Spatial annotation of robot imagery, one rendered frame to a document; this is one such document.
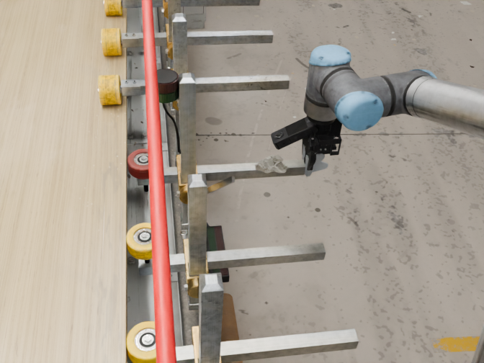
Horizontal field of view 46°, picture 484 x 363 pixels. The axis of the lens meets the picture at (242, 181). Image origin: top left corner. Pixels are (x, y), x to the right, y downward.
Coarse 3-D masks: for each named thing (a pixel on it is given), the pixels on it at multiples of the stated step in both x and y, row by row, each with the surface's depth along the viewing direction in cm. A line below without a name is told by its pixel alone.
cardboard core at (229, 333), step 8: (224, 296) 210; (224, 304) 208; (232, 304) 210; (224, 312) 205; (232, 312) 207; (224, 320) 203; (232, 320) 204; (224, 328) 201; (232, 328) 201; (224, 336) 198; (232, 336) 199
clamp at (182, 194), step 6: (180, 156) 146; (180, 162) 145; (180, 168) 143; (180, 174) 141; (180, 180) 140; (180, 186) 139; (186, 186) 139; (180, 192) 139; (186, 192) 138; (180, 198) 139; (186, 198) 139
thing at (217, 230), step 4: (216, 228) 152; (220, 228) 152; (216, 232) 151; (220, 232) 151; (216, 236) 150; (220, 236) 150; (216, 240) 149; (220, 240) 149; (220, 244) 148; (220, 248) 147; (224, 268) 142; (224, 272) 141
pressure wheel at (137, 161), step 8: (136, 152) 141; (144, 152) 141; (128, 160) 139; (136, 160) 139; (144, 160) 139; (128, 168) 140; (136, 168) 137; (144, 168) 137; (136, 176) 139; (144, 176) 138
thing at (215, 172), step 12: (168, 168) 144; (204, 168) 145; (216, 168) 145; (228, 168) 146; (240, 168) 146; (252, 168) 146; (288, 168) 147; (300, 168) 148; (144, 180) 142; (168, 180) 144; (216, 180) 146
